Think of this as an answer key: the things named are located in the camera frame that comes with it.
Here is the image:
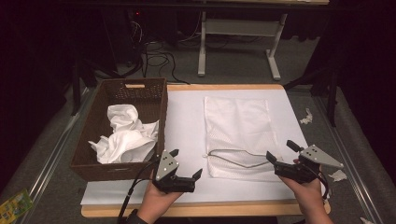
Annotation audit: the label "wooden table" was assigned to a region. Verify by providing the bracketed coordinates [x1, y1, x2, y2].
[80, 83, 332, 218]

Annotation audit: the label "black floor cables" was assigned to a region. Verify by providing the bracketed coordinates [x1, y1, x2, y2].
[130, 40, 191, 86]

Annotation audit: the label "person's left hand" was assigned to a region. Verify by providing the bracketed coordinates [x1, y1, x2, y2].
[136, 181, 184, 224]

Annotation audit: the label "black stand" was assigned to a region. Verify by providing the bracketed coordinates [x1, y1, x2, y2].
[71, 59, 125, 117]
[283, 66, 340, 127]

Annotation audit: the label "brown woven basket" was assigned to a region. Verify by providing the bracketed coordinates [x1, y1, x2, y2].
[69, 77, 169, 182]

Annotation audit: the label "long crumpled paper scrap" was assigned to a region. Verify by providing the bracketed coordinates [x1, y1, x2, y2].
[299, 107, 314, 125]

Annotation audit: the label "white garment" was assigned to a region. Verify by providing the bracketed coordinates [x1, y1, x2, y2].
[88, 104, 160, 165]

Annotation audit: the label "black wristwatch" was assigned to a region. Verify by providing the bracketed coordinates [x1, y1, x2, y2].
[124, 208, 149, 224]

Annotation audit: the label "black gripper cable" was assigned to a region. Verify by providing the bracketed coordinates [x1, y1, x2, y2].
[306, 164, 330, 200]
[116, 157, 162, 224]

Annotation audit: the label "white mesh laundry bag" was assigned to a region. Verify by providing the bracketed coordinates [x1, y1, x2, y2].
[204, 95, 283, 182]

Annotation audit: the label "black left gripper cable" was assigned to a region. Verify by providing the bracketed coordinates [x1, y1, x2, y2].
[116, 157, 162, 224]

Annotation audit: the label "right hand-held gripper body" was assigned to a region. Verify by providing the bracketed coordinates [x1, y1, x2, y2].
[274, 144, 345, 185]

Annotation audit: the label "green yellow packet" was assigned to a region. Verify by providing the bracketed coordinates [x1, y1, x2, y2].
[0, 189, 34, 224]

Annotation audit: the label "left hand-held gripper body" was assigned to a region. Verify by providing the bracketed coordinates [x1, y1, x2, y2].
[152, 149, 197, 194]

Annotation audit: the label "white table sheet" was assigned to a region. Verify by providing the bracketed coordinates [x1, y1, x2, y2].
[79, 89, 331, 206]

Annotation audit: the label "flat crumpled paper scrap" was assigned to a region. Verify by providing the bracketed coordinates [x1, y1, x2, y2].
[327, 169, 348, 183]

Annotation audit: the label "white metal desk frame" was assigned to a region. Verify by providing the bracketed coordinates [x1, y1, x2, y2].
[197, 10, 289, 81]

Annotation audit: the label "person's right hand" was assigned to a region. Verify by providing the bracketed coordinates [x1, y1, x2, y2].
[278, 175, 326, 216]

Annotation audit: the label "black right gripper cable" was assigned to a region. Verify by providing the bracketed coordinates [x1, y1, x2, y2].
[306, 164, 330, 200]

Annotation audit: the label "metal floor rail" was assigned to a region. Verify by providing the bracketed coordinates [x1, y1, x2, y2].
[312, 96, 386, 224]
[18, 87, 97, 224]

